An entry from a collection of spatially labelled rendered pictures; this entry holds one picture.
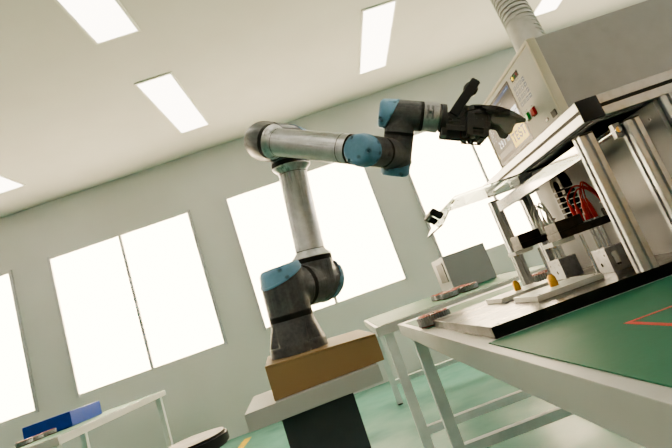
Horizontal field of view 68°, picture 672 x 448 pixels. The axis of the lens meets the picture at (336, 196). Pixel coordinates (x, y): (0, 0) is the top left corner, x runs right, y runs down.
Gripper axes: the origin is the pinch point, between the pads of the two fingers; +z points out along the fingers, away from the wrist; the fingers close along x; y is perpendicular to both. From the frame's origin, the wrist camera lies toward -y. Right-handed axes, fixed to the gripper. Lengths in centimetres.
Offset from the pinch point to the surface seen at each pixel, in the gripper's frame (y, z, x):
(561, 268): 34.6, 17.5, -17.2
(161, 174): -87, -282, -469
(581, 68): -6.8, 8.6, 14.4
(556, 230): 29.1, 6.6, 6.3
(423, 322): 53, -14, -45
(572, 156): 15.2, 5.4, 17.1
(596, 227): 27.1, 16.5, 4.1
